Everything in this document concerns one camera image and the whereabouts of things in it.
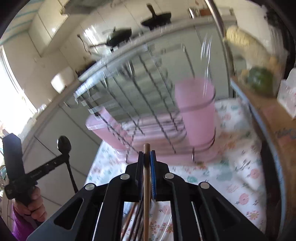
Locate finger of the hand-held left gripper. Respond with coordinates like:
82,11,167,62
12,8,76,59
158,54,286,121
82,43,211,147
24,154,71,180

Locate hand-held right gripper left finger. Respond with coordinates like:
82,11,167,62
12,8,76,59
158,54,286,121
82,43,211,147
26,152,145,241

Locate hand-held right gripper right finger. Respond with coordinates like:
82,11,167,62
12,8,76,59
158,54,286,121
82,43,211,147
150,151,270,241

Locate black spoon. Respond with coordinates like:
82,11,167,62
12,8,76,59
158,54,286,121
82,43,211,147
57,136,78,193

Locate light brown wooden chopstick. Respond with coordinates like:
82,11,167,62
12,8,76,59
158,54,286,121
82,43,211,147
143,144,151,241

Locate dark brown chopstick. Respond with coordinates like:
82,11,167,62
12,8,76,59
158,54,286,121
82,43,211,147
131,203,144,241

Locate pink plastic cup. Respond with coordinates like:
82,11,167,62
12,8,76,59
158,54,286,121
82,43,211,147
174,78,217,149

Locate person's left forearm purple sleeve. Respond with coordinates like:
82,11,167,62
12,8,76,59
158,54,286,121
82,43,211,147
9,204,38,241

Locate person's left hand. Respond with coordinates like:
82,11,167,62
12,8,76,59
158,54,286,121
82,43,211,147
15,185,48,222

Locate window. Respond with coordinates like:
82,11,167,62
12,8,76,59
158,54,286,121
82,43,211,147
0,46,38,131

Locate floral tablecloth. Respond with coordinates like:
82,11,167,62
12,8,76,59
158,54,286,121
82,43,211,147
87,97,267,241

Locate white pot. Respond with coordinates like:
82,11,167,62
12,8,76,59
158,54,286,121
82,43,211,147
51,67,76,93

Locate wooden shelf board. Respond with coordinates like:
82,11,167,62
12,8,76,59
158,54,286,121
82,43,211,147
231,76,296,233

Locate gas stove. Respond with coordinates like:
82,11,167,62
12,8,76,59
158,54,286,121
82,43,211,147
110,22,173,48

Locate dark green vegetable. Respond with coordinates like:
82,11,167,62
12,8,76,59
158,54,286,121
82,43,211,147
245,66,275,96

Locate metal shelf pole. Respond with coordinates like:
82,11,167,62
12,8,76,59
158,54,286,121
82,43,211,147
205,0,237,99

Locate white carton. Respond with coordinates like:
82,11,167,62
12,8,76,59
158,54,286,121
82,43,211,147
277,79,296,117

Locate pale yellow bag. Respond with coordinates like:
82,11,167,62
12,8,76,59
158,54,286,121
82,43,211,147
223,25,271,70

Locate grey range hood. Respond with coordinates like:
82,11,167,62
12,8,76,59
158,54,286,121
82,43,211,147
63,0,99,15

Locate black power cord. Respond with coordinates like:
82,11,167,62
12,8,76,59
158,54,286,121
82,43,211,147
77,34,89,55

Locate white wall cabinets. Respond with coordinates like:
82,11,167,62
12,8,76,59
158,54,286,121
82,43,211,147
27,0,71,40

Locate black wok with long handle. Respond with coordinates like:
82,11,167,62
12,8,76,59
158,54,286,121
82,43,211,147
89,27,133,49

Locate black wok with upright handle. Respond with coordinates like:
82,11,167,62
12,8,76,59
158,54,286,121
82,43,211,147
141,4,173,29

